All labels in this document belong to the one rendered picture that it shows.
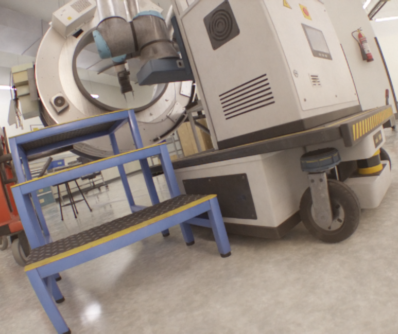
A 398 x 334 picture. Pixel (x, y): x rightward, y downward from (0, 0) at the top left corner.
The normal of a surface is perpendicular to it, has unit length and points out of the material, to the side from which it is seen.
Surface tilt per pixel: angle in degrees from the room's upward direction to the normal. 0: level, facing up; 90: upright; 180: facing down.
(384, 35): 90
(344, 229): 87
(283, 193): 90
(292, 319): 0
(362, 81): 90
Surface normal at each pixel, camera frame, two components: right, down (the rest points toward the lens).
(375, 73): -0.28, 0.15
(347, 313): -0.27, -0.96
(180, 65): 0.58, -0.10
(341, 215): -0.82, 0.26
